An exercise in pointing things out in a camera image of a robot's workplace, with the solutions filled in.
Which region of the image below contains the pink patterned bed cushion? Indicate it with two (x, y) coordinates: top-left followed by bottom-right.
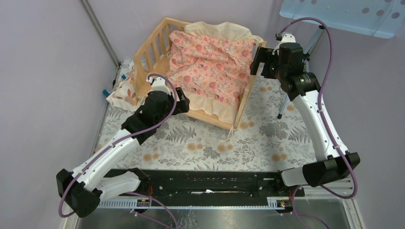
(166, 21), (263, 124)

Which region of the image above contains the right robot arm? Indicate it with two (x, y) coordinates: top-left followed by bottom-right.
(250, 42), (361, 197)

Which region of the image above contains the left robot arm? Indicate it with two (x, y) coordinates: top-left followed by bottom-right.
(56, 87), (190, 218)

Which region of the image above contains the black tripod stand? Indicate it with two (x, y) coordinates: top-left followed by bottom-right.
(273, 25), (325, 119)

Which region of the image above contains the floral small pillow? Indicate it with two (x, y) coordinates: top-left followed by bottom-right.
(106, 60), (140, 112)

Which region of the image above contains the floral table mat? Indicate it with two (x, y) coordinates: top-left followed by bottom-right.
(116, 76), (316, 171)

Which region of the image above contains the light blue perforated panel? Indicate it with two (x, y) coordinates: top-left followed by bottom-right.
(279, 0), (405, 39)

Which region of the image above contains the grey diagonal pole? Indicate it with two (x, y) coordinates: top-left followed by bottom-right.
(79, 0), (121, 68)

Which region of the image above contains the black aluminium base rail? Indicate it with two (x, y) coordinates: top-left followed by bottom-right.
(69, 168), (355, 209)

